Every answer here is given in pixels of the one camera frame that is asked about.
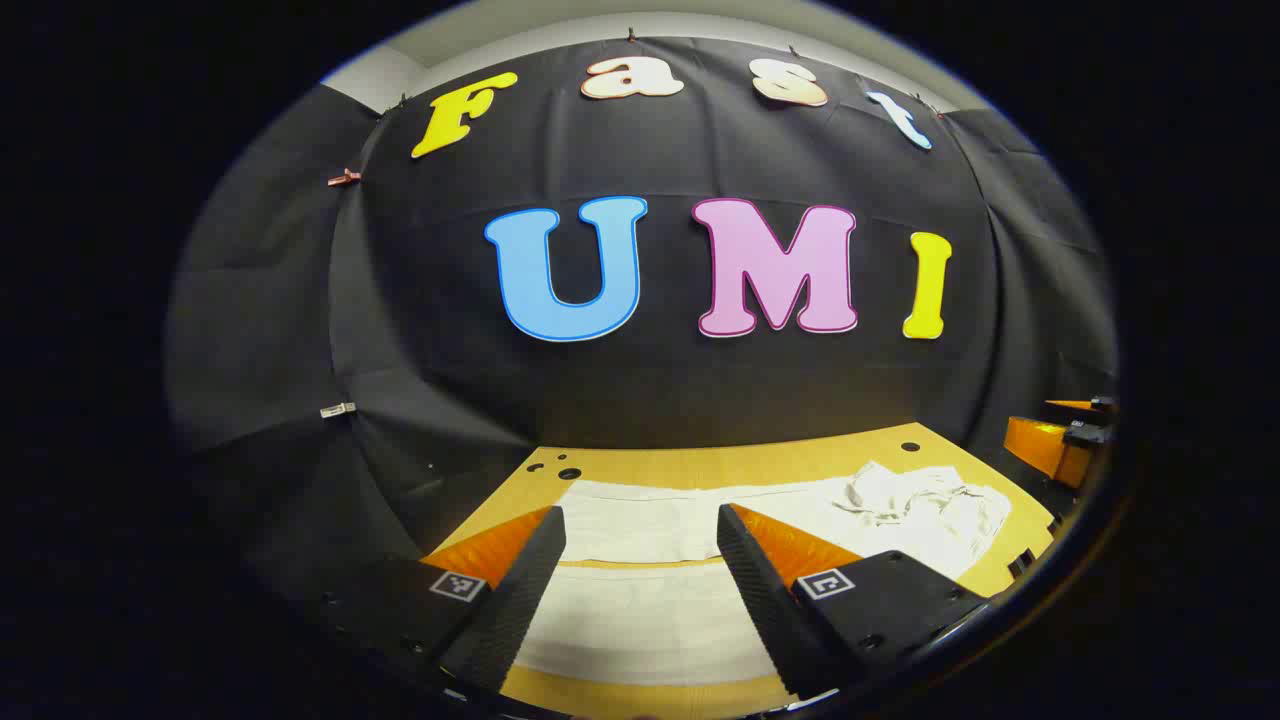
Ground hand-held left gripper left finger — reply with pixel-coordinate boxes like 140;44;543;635
318;505;568;696

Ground white jeans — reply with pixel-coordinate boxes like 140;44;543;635
515;460;1013;691

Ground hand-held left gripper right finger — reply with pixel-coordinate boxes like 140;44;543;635
716;503;993;703

